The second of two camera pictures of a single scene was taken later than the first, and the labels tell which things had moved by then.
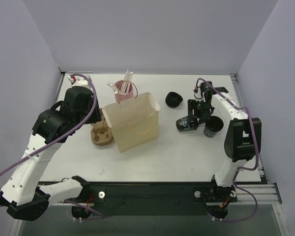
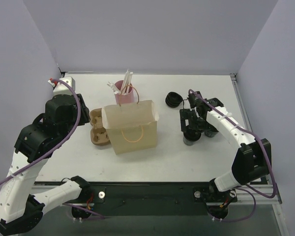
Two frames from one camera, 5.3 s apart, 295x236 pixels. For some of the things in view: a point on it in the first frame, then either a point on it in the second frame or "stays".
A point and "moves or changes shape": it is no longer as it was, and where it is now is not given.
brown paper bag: [134, 122] moves or changes shape
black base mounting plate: [149, 198] stays
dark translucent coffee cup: [182, 125] moves or changes shape
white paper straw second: [130, 78] stays
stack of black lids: [173, 99] stays
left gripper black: [95, 116] → [83, 108]
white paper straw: [123, 86] stays
